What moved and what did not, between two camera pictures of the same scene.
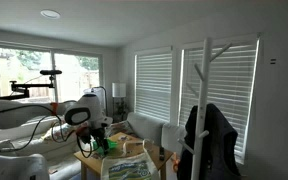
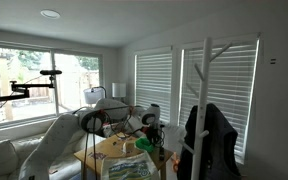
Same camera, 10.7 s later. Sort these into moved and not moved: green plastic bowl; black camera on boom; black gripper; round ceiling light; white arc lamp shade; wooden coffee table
Moved: green plastic bowl; black gripper
Not moved: wooden coffee table; black camera on boom; white arc lamp shade; round ceiling light
